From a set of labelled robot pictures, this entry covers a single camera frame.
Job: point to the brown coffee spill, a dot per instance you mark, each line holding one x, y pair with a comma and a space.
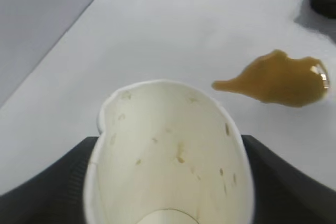
283, 82

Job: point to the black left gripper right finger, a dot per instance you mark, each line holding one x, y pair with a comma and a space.
288, 197

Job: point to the white paper coffee cup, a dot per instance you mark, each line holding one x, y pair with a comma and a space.
168, 161

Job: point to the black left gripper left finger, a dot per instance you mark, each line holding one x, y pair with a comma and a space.
47, 192

